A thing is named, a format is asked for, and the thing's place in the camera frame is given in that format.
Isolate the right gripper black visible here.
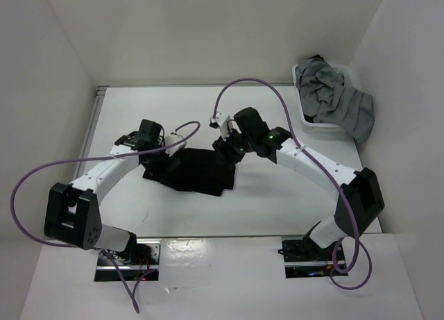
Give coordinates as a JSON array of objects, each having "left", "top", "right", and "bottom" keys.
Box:
[{"left": 212, "top": 123, "right": 255, "bottom": 169}]

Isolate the black skirt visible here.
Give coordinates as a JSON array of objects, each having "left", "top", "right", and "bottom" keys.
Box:
[{"left": 156, "top": 148, "right": 235, "bottom": 196}]

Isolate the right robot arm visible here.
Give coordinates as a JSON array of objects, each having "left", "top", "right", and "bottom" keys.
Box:
[{"left": 210, "top": 107, "right": 384, "bottom": 260}]

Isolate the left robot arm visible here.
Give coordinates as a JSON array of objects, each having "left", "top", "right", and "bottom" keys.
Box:
[{"left": 44, "top": 119, "right": 186, "bottom": 264}]

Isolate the grey skirt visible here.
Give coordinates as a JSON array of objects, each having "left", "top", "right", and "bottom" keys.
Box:
[{"left": 296, "top": 57, "right": 375, "bottom": 143}]

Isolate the white plastic basket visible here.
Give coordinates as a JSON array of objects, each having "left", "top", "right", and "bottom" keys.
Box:
[{"left": 292, "top": 63, "right": 362, "bottom": 133}]

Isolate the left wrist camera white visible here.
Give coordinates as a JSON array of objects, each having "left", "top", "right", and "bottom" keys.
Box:
[{"left": 164, "top": 132, "right": 187, "bottom": 157}]

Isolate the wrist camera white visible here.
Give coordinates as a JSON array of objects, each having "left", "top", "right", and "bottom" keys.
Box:
[
  {"left": 210, "top": 112, "right": 238, "bottom": 141},
  {"left": 164, "top": 132, "right": 187, "bottom": 157}
]

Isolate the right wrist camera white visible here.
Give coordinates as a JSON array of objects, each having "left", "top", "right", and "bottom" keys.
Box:
[{"left": 210, "top": 112, "right": 238, "bottom": 141}]

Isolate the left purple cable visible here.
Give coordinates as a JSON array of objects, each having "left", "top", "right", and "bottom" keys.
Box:
[{"left": 10, "top": 121, "right": 202, "bottom": 314}]

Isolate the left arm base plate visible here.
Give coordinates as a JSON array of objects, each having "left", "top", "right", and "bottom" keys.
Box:
[{"left": 94, "top": 238, "right": 161, "bottom": 282}]

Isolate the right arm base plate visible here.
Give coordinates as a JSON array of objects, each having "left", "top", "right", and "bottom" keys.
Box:
[{"left": 277, "top": 236, "right": 335, "bottom": 278}]

